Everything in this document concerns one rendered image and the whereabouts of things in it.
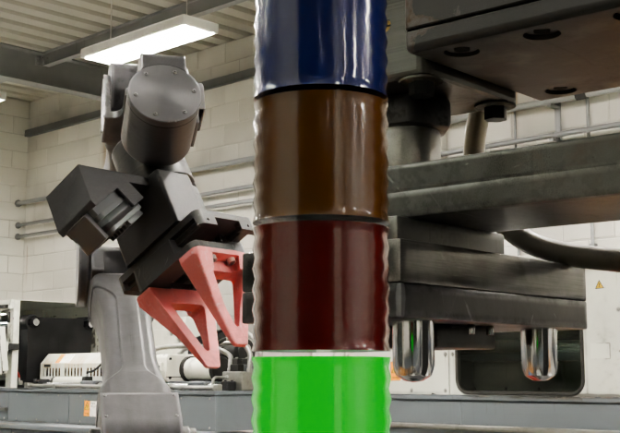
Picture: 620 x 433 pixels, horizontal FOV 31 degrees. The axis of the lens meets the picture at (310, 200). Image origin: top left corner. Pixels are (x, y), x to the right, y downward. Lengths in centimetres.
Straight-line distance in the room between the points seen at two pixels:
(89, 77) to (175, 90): 1091
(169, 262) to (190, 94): 13
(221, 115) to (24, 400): 328
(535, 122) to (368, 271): 808
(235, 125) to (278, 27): 1023
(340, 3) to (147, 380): 72
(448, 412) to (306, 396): 588
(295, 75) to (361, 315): 7
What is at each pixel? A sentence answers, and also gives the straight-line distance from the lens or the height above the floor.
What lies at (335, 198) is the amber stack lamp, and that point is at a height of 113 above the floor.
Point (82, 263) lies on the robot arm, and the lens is 115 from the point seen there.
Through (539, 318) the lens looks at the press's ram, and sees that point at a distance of 61.
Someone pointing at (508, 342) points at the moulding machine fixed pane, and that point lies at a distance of 598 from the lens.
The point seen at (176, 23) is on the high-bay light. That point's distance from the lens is 790.
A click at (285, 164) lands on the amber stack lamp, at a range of 30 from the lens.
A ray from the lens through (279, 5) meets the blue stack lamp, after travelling 31.
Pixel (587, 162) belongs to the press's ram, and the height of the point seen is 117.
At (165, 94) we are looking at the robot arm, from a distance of 88.
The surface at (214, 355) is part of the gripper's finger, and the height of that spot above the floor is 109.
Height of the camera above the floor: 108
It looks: 9 degrees up
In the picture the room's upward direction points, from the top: straight up
